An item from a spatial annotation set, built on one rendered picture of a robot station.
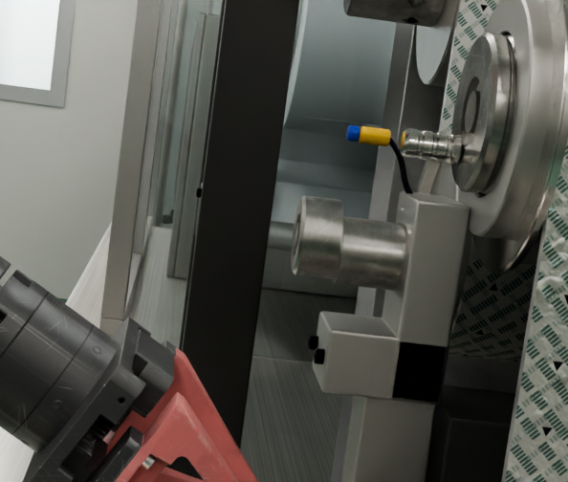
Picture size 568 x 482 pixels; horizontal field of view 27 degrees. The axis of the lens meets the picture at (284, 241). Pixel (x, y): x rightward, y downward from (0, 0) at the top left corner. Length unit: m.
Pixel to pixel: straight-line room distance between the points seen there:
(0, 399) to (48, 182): 5.63
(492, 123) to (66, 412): 0.22
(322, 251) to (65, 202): 5.56
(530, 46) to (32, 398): 0.26
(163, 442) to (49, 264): 5.71
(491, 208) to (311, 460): 0.66
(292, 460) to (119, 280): 0.46
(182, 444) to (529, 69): 0.21
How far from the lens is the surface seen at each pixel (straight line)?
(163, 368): 0.51
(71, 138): 6.10
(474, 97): 0.57
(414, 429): 0.61
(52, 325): 0.50
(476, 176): 0.55
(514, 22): 0.56
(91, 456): 0.50
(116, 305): 1.55
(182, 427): 0.47
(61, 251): 6.16
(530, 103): 0.52
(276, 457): 1.17
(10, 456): 1.10
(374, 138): 0.62
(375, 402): 0.60
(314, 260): 0.59
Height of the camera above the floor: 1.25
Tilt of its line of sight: 7 degrees down
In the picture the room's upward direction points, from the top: 8 degrees clockwise
